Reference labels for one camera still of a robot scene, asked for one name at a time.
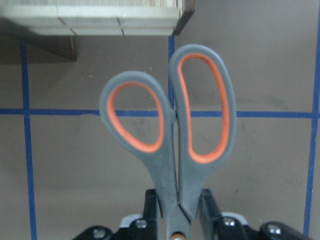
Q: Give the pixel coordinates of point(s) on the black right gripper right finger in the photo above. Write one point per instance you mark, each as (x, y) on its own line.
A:
(210, 216)

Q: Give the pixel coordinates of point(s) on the dark brown drawer cabinet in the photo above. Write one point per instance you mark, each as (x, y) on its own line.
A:
(62, 46)

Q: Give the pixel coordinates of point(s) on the grey orange scissors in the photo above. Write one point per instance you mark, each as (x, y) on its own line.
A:
(177, 171)

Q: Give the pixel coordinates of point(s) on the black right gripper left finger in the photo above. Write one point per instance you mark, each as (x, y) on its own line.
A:
(150, 215)

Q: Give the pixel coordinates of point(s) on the wooden drawer with white handle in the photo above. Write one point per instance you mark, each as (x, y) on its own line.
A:
(99, 17)

